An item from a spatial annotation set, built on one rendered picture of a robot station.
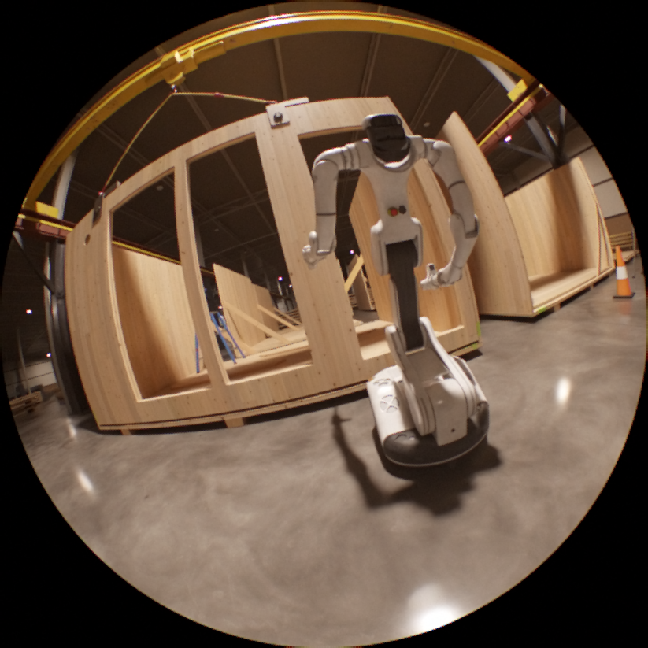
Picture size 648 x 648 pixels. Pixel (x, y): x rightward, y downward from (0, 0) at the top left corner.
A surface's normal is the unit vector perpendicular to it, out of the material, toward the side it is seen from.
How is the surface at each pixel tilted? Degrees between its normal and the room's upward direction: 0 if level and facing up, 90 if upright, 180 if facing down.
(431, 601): 0
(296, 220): 90
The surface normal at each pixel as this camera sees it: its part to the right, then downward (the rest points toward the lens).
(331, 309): 0.02, 0.07
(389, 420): -0.23, -0.71
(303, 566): -0.26, -0.96
